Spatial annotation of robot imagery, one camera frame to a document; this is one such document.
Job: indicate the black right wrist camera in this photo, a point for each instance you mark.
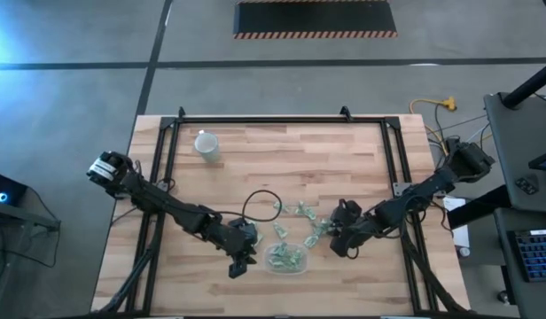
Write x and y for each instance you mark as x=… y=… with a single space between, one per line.
x=347 y=209

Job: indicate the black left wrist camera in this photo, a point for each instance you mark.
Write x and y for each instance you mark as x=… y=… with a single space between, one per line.
x=245 y=227

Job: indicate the green truvia packet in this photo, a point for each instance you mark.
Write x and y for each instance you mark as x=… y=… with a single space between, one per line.
x=279 y=230
x=311 y=240
x=321 y=228
x=276 y=250
x=299 y=207
x=310 y=215
x=295 y=264
x=328 y=221
x=292 y=253
x=279 y=207
x=277 y=263
x=258 y=238

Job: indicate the clear plastic bin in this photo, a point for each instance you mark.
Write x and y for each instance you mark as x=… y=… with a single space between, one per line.
x=266 y=259

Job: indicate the small white round cap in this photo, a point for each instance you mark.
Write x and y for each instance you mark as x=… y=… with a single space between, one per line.
x=464 y=251

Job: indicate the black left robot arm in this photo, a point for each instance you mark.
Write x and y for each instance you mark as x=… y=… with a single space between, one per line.
x=166 y=201

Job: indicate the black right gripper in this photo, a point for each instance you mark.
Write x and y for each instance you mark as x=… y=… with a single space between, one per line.
x=359 y=230

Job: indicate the white paper sheet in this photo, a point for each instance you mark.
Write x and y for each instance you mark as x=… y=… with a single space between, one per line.
x=457 y=221

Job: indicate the dark grey desk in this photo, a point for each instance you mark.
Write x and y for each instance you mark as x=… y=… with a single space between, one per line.
x=521 y=301

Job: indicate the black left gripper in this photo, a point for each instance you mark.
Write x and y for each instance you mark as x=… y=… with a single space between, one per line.
x=235 y=246

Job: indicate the black keyboard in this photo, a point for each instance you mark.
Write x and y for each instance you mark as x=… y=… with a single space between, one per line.
x=539 y=254

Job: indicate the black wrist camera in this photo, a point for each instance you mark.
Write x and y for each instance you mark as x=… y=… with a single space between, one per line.
x=245 y=227
x=347 y=209

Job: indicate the black controller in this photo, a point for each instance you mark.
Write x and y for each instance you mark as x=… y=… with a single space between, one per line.
x=527 y=184

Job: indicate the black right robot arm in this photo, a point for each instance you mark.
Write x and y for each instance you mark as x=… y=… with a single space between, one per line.
x=415 y=197

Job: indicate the black box with blue light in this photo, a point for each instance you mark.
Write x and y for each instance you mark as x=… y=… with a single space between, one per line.
x=2 y=190

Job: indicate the black hazard-striped floor mat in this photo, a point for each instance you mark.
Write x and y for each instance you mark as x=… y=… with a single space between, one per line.
x=315 y=17

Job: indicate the black desk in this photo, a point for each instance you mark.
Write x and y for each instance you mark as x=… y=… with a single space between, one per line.
x=512 y=146

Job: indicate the black metal table frame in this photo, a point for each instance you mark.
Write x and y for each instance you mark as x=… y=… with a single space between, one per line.
x=277 y=119

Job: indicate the patterned paper cup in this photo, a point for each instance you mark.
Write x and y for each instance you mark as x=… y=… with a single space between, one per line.
x=206 y=146

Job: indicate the tablet screen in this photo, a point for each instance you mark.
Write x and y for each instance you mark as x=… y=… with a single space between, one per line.
x=545 y=163

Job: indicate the black diagonal pole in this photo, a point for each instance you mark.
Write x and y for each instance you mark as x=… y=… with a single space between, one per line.
x=530 y=84

